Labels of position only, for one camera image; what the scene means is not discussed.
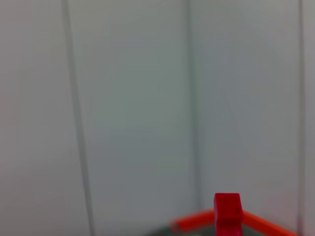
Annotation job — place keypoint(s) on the dark red toy brick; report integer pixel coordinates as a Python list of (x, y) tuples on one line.
[(227, 214)]

